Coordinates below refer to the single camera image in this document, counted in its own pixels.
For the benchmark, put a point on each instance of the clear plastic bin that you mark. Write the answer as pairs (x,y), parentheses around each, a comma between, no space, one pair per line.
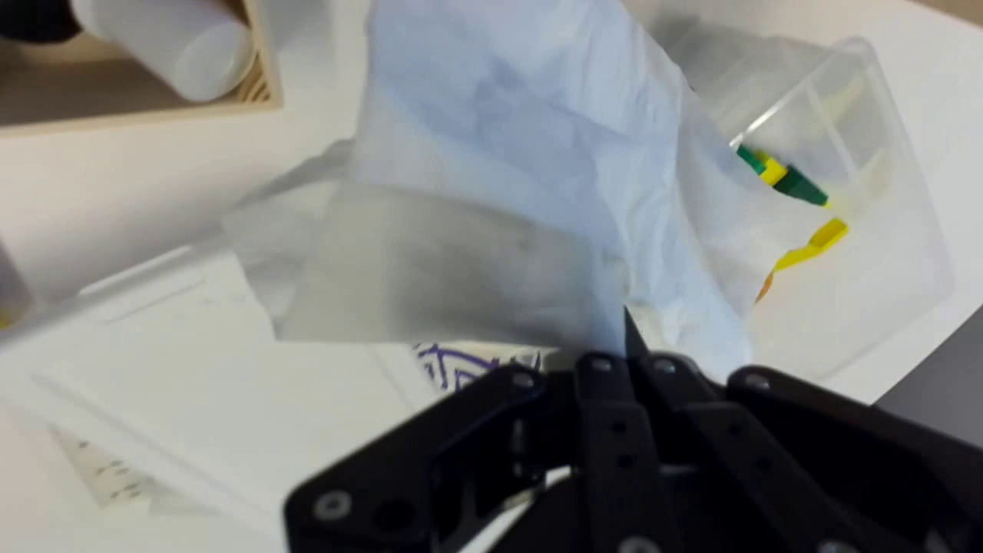
(824,132)

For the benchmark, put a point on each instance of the white plastic lid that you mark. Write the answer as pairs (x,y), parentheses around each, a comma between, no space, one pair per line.
(175,368)

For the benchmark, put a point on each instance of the white paper towel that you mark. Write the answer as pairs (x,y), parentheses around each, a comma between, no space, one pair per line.
(523,174)

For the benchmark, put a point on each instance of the white power strip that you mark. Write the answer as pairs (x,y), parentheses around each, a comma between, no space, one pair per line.
(112,482)

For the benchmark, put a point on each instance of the wooden box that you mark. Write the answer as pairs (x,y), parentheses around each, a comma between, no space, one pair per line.
(52,76)

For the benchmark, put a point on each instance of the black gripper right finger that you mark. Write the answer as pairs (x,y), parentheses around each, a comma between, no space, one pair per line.
(816,470)

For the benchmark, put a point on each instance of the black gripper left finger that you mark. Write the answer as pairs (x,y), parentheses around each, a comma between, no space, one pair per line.
(575,444)

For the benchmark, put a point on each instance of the white plastic cup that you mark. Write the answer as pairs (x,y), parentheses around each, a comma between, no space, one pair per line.
(198,48)

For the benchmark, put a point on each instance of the green toy block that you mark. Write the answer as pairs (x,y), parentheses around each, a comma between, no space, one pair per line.
(786,179)

